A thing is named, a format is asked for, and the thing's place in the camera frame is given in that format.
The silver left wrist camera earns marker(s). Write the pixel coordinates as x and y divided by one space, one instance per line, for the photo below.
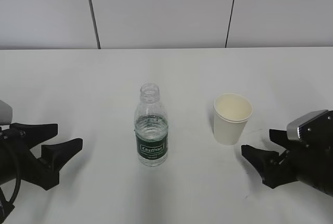
5 113

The clear green-label water bottle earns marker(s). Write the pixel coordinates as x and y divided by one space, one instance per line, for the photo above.
151 126

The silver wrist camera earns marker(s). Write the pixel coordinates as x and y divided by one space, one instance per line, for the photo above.
313 129
5 113

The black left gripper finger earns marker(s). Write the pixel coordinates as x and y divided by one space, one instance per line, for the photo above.
34 135
55 156

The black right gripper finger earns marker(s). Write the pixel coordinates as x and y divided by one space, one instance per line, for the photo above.
257 156
279 137

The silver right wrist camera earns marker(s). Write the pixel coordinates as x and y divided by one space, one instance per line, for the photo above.
313 129

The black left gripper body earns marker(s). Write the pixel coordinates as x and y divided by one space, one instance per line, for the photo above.
26 165

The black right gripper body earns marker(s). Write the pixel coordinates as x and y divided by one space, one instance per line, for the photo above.
310 166

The white paper cup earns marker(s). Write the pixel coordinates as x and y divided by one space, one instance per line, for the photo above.
231 113

